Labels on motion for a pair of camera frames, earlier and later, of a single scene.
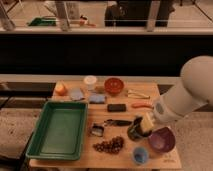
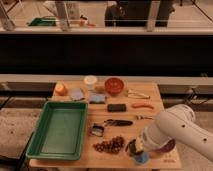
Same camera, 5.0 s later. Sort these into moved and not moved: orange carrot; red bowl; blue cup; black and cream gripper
Moved: black and cream gripper
Not moved: blue cup; orange carrot; red bowl
